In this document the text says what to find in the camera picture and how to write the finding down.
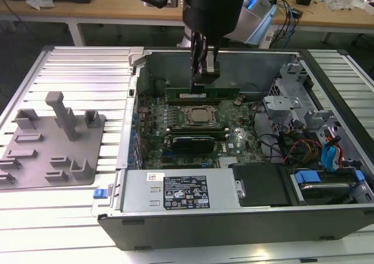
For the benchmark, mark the blue case latch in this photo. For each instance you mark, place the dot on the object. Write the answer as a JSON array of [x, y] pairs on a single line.
[[99, 194]]

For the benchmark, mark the black plastic shroud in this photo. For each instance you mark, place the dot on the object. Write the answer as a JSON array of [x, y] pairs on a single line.
[[263, 185]]

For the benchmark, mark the wooden desk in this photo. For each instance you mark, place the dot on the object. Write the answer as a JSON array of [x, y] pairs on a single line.
[[102, 8]]

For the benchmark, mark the black RAM slot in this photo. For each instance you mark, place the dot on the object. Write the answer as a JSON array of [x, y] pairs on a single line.
[[194, 102], [198, 135], [195, 129]]

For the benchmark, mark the silver metal drive cage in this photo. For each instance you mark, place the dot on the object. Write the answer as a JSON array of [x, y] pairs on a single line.
[[280, 104]]

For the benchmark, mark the white power strip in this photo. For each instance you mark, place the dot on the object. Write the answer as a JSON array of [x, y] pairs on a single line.
[[266, 40]]

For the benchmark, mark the black open PC case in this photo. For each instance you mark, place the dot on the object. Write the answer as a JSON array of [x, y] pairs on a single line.
[[204, 232]]

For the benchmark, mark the green RAM stick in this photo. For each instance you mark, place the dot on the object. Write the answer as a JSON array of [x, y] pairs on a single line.
[[222, 92]]

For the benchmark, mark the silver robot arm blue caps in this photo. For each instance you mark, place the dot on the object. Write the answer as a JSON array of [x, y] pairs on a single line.
[[260, 15]]

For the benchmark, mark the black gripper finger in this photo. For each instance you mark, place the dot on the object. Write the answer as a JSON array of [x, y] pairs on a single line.
[[212, 66], [199, 62]]

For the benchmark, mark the crumpled white paper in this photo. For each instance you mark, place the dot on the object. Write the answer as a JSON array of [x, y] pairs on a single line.
[[38, 2]]

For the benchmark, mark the green motherboard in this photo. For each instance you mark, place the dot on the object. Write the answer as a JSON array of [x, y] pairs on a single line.
[[236, 121]]

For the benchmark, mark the CPU with metal top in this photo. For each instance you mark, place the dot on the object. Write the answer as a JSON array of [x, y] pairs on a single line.
[[200, 114]]

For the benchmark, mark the CPU socket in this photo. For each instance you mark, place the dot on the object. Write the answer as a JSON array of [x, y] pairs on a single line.
[[186, 112]]

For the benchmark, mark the silver power supply with label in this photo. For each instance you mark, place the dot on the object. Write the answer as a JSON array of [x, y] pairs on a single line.
[[140, 188]]

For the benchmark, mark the small silver heatsink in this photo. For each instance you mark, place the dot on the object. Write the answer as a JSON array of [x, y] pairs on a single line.
[[228, 161]]

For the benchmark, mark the hard disk in blue carrier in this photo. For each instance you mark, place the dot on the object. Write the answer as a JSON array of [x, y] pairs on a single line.
[[305, 177]]

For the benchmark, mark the black graphics card blue stripe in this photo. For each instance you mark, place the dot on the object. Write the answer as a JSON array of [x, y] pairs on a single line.
[[193, 145]]

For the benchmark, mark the grey parts rack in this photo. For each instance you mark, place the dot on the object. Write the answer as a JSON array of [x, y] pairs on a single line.
[[58, 147]]

